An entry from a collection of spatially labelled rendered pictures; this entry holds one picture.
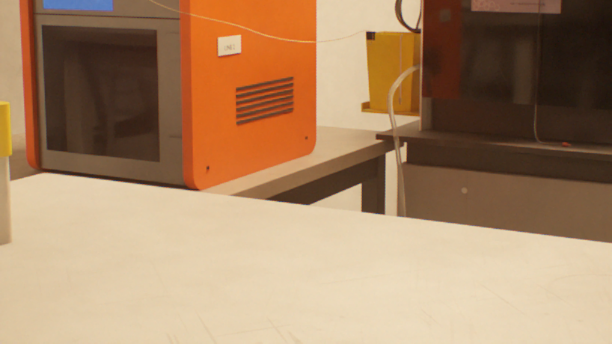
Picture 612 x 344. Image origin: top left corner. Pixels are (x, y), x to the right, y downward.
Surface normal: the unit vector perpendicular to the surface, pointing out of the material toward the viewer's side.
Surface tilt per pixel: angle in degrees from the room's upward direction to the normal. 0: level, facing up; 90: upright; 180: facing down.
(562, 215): 90
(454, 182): 90
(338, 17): 90
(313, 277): 0
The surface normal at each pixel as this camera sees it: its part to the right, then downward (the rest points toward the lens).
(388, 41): -0.47, 0.21
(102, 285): 0.00, -0.98
